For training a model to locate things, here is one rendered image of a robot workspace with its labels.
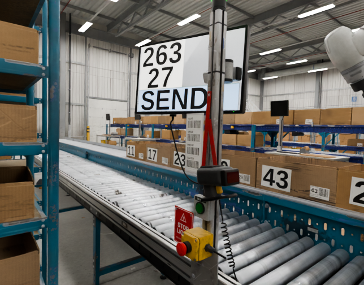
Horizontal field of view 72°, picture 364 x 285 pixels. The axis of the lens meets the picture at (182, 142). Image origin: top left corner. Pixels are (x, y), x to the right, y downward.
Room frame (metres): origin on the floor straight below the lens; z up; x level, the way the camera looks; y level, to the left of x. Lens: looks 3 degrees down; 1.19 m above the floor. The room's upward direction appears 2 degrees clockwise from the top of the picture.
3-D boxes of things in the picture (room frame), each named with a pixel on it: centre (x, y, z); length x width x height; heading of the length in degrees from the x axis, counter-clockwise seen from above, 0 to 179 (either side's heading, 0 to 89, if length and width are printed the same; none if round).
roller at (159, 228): (1.24, -0.08, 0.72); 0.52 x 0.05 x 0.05; 128
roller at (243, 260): (0.94, -0.32, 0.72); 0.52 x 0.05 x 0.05; 128
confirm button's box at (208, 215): (0.76, -0.07, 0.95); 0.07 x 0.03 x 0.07; 38
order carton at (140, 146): (2.50, 0.34, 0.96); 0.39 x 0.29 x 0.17; 39
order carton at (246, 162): (1.58, -0.40, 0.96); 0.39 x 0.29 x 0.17; 38
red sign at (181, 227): (0.82, -0.03, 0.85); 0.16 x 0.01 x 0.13; 38
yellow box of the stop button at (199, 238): (0.72, -0.07, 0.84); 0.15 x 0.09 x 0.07; 38
